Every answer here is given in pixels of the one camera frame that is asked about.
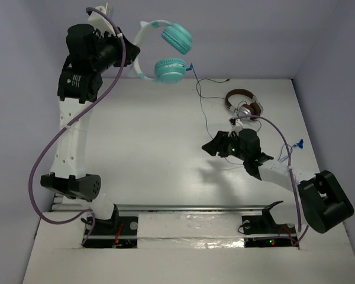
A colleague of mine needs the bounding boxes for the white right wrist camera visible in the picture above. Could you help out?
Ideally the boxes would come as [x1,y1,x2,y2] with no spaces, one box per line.
[228,117,244,137]

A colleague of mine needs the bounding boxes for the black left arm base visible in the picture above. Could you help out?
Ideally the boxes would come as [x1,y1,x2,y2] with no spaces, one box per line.
[80,205,138,249]

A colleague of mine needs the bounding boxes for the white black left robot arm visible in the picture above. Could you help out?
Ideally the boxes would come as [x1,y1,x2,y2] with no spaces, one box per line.
[40,24,140,233]

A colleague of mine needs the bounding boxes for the black thin audio cable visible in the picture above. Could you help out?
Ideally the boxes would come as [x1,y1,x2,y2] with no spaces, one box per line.
[195,78,262,133]

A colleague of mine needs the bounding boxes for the teal white cat-ear headphones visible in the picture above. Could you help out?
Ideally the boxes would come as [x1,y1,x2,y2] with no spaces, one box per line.
[128,20,193,84]

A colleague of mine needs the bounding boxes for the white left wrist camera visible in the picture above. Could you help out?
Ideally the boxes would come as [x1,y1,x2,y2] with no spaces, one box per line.
[86,2,116,36]

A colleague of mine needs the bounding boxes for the brown silver headphones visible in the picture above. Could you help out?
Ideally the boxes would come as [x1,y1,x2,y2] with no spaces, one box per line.
[225,89,263,121]

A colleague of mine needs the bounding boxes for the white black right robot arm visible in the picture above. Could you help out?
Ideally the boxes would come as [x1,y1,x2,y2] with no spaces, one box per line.
[202,129,354,234]

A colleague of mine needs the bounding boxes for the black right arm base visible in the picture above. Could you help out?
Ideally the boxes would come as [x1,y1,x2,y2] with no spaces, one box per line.
[237,201,298,248]

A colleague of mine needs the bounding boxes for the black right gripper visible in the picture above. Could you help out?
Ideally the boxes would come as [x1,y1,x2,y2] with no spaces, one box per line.
[202,131,248,162]

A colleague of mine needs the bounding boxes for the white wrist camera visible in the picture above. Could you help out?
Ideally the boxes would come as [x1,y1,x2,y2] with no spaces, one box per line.
[86,2,116,36]
[228,117,244,137]

